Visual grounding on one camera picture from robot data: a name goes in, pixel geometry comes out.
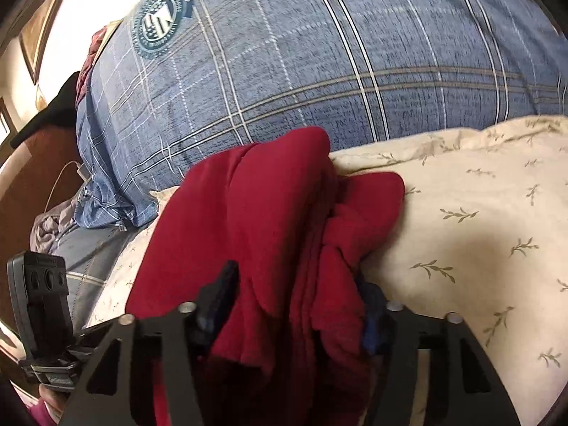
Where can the framed wall picture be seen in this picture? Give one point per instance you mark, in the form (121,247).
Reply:
(34,35)

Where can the black cloth on headboard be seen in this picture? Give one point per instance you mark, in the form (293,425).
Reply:
(60,112)

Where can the person's left hand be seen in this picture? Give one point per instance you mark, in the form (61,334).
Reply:
(54,402)

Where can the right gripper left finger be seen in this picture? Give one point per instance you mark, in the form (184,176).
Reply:
(214,303)

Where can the dark red patterned cloth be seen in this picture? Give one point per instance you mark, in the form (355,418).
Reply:
(94,47)

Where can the dark red knit garment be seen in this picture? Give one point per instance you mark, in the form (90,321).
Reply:
(290,352)

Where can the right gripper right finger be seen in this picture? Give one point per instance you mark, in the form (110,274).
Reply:
(375,334)

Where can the grey crumpled cloth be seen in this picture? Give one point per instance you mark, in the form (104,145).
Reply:
(49,226)

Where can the wooden headboard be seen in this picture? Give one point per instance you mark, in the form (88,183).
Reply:
(41,172)

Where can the blue plaid pillow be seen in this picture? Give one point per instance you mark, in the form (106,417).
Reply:
(181,80)

